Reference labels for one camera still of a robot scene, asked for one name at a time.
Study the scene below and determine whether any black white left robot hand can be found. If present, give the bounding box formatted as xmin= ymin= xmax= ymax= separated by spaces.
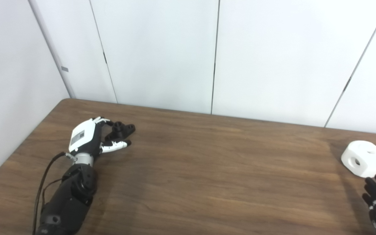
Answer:
xmin=68 ymin=117 xmax=132 ymax=156

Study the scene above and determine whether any black flanged holder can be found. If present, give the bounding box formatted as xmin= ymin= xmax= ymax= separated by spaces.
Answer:
xmin=105 ymin=121 xmax=136 ymax=142

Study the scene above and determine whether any round white plastic piece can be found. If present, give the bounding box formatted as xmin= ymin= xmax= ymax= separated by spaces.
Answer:
xmin=341 ymin=140 xmax=376 ymax=178

